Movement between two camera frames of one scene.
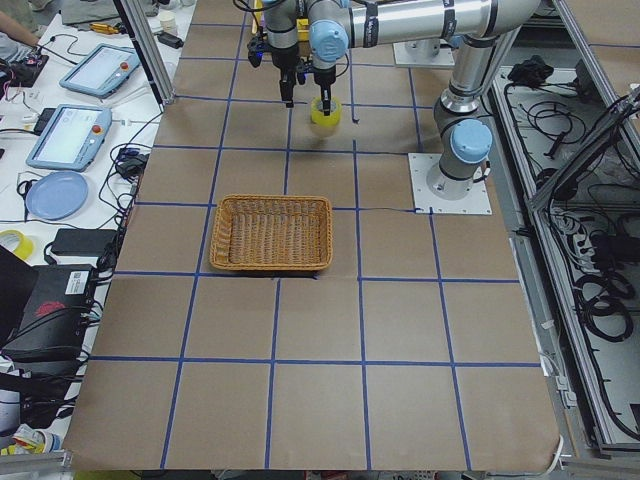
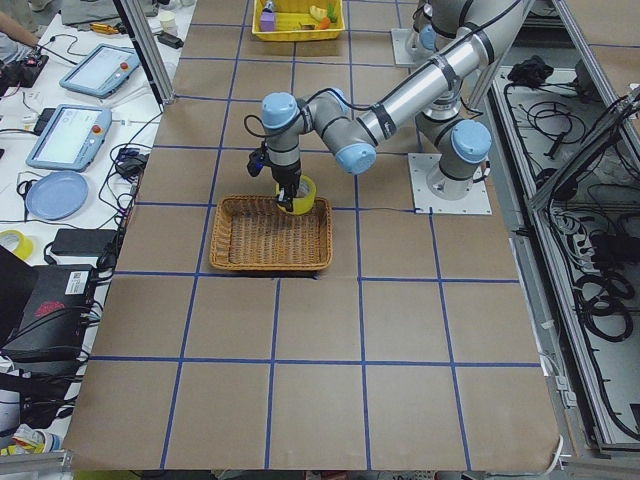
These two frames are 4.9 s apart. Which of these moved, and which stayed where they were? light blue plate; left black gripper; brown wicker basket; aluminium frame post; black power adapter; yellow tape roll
Moved: left black gripper; yellow tape roll
Stayed: aluminium frame post; light blue plate; brown wicker basket; black power adapter
